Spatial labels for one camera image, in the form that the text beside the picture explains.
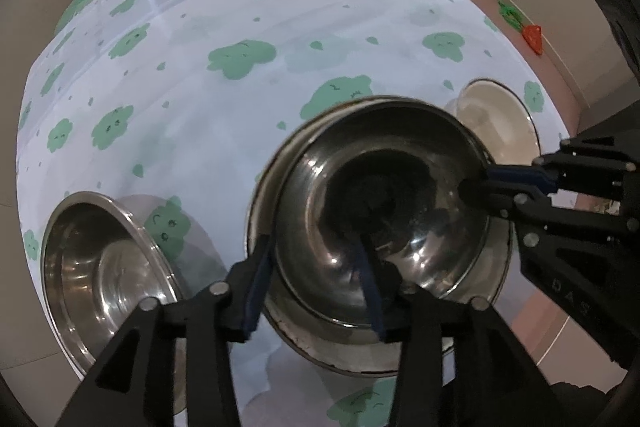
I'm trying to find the white bowl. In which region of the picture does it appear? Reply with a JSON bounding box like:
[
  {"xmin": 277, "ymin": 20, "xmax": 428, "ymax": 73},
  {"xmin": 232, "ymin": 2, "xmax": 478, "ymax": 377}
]
[{"xmin": 442, "ymin": 78, "xmax": 541, "ymax": 168}]

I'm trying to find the red carrot toy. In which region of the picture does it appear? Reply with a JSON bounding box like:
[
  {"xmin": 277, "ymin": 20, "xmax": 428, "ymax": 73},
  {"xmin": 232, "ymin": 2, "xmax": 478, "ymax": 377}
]
[{"xmin": 522, "ymin": 24, "xmax": 546, "ymax": 55}]

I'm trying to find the black box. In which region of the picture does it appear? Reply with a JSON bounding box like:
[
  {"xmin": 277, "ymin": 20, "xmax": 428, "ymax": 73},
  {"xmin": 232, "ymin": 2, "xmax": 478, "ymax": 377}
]
[{"xmin": 590, "ymin": 0, "xmax": 640, "ymax": 82}]

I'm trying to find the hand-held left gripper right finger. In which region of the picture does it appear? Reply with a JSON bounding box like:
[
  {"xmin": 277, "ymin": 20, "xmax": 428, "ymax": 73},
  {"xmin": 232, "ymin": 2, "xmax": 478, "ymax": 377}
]
[{"xmin": 356, "ymin": 232, "xmax": 571, "ymax": 427}]

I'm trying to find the green cloud print tablecloth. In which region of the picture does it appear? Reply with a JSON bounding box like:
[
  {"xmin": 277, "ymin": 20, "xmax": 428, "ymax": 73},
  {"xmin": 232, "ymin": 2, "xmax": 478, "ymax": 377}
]
[{"xmin": 15, "ymin": 0, "xmax": 568, "ymax": 427}]

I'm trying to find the small steel bowl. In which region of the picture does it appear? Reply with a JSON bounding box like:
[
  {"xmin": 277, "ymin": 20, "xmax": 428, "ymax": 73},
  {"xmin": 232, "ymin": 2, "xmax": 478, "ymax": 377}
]
[{"xmin": 272, "ymin": 96, "xmax": 491, "ymax": 325}]

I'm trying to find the wide-rim steel bowl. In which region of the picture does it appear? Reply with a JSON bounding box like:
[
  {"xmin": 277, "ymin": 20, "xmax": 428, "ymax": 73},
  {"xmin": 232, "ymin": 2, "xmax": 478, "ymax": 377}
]
[{"xmin": 40, "ymin": 191, "xmax": 228, "ymax": 427}]

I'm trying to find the person's dark clothing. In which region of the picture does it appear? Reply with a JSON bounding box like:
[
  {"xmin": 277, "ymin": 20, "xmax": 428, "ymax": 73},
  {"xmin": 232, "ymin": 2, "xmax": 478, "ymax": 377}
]
[{"xmin": 545, "ymin": 377, "xmax": 631, "ymax": 427}]

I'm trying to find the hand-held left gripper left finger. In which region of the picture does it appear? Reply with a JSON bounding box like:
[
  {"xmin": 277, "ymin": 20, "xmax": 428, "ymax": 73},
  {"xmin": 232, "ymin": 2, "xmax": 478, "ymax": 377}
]
[{"xmin": 55, "ymin": 234, "xmax": 276, "ymax": 427}]

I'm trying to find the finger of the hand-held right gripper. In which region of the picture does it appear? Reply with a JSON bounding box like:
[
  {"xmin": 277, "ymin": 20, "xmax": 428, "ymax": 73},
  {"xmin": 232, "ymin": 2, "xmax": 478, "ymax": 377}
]
[
  {"xmin": 457, "ymin": 178, "xmax": 640, "ymax": 238},
  {"xmin": 485, "ymin": 137, "xmax": 640, "ymax": 200}
]

